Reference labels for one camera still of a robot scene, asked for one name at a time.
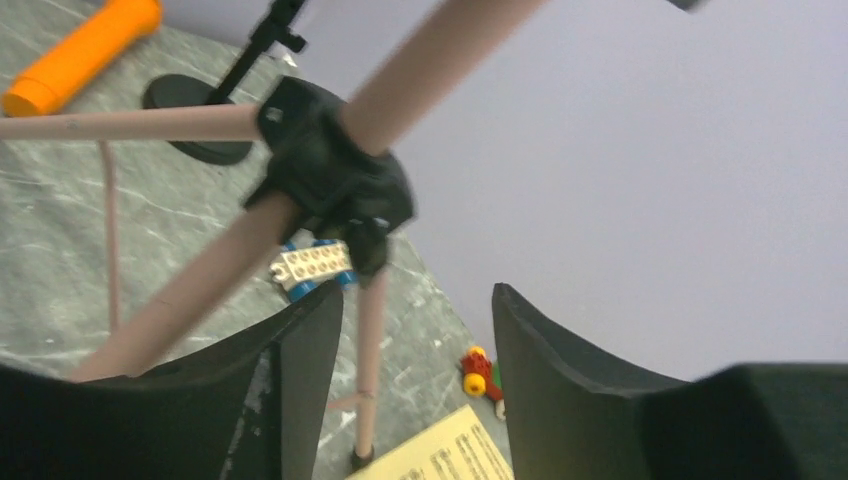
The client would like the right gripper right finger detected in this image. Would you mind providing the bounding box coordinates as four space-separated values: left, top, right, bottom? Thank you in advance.
491 283 847 479

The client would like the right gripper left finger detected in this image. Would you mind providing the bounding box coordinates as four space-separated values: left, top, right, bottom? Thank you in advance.
1 283 344 479

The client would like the yellow sheet music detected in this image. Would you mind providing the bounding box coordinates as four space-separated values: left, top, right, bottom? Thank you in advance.
350 406 514 480

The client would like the pink music stand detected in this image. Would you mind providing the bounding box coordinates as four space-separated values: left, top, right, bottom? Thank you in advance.
0 0 551 473

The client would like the black microphone stand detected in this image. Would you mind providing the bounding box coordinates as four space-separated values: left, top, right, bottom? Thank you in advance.
141 0 306 166

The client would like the orange toy microphone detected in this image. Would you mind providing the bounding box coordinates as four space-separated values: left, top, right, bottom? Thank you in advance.
1 0 163 117

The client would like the red green brick car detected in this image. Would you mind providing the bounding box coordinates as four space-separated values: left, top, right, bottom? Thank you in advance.
460 346 506 421

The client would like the cream blue-wheeled brick car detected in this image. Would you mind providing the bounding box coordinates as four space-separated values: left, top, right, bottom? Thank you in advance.
269 239 358 302

